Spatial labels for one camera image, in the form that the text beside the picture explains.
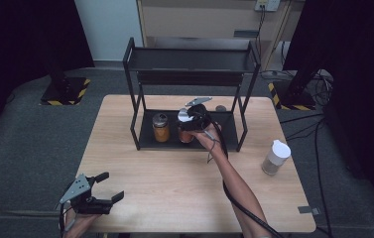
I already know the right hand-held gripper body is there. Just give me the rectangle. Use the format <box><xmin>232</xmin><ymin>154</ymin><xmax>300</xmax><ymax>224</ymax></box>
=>
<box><xmin>177</xmin><ymin>96</ymin><xmax>213</xmax><ymax>132</ymax></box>

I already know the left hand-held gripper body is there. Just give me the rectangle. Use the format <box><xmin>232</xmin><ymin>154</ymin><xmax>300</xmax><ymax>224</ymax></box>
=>
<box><xmin>59</xmin><ymin>174</ymin><xmax>113</xmax><ymax>215</ymax></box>

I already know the white-lid orange spice jar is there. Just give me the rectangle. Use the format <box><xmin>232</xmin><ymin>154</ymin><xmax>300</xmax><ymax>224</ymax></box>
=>
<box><xmin>177</xmin><ymin>107</ymin><xmax>195</xmax><ymax>145</ymax></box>

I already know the silver-lid spice jar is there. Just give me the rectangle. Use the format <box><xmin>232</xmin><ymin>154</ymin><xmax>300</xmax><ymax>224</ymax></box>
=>
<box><xmin>151</xmin><ymin>112</ymin><xmax>171</xmax><ymax>144</ymax></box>

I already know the black two-tier metal rack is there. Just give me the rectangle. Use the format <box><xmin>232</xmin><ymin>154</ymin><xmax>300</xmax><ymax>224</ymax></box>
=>
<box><xmin>122</xmin><ymin>37</ymin><xmax>262</xmax><ymax>153</ymax></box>

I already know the person's right hand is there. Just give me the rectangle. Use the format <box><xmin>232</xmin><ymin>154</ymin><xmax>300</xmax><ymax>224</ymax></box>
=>
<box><xmin>187</xmin><ymin>122</ymin><xmax>227</xmax><ymax>155</ymax></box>

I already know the person's left hand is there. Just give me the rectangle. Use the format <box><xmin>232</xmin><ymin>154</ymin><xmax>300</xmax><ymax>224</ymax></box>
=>
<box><xmin>62</xmin><ymin>211</ymin><xmax>101</xmax><ymax>238</ymax></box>

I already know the white-lid grey spice jar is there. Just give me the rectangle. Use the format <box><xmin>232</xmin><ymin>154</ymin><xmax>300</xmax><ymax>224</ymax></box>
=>
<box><xmin>261</xmin><ymin>139</ymin><xmax>292</xmax><ymax>177</ymax></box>

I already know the black stand with striped base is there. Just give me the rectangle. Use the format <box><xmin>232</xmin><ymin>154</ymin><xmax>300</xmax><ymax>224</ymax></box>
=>
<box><xmin>39</xmin><ymin>62</ymin><xmax>92</xmax><ymax>107</ymax></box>
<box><xmin>267</xmin><ymin>62</ymin><xmax>321</xmax><ymax>112</ymax></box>

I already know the beige wooden cabinet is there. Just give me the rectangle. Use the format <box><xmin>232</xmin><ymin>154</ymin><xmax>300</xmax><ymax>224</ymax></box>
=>
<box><xmin>136</xmin><ymin>0</ymin><xmax>305</xmax><ymax>72</ymax></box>

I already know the grey tape piece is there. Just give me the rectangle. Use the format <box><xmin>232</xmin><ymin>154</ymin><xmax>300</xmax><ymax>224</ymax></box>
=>
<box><xmin>297</xmin><ymin>205</ymin><xmax>321</xmax><ymax>216</ymax></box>

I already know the dark curtain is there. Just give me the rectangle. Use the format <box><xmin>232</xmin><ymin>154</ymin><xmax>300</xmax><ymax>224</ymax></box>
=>
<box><xmin>0</xmin><ymin>0</ymin><xmax>95</xmax><ymax>147</ymax></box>
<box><xmin>282</xmin><ymin>0</ymin><xmax>374</xmax><ymax>216</ymax></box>

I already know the grey cabinet handle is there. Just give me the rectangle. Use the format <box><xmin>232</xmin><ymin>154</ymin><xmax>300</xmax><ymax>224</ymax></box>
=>
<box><xmin>233</xmin><ymin>30</ymin><xmax>260</xmax><ymax>39</ymax></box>

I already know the black socket cable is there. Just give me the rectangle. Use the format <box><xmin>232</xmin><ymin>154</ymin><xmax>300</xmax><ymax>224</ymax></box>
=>
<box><xmin>254</xmin><ymin>9</ymin><xmax>266</xmax><ymax>54</ymax></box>

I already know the long black floor cable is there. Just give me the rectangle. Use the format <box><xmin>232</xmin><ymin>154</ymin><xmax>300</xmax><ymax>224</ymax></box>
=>
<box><xmin>279</xmin><ymin>113</ymin><xmax>333</xmax><ymax>238</ymax></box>

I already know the tangled cable bundle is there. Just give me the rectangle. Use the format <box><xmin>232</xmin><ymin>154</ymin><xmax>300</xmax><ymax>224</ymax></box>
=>
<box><xmin>312</xmin><ymin>69</ymin><xmax>335</xmax><ymax>107</ymax></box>

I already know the white wall socket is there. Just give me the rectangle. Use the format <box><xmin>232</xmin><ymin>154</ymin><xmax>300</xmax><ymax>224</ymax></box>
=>
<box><xmin>254</xmin><ymin>0</ymin><xmax>281</xmax><ymax>13</ymax></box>

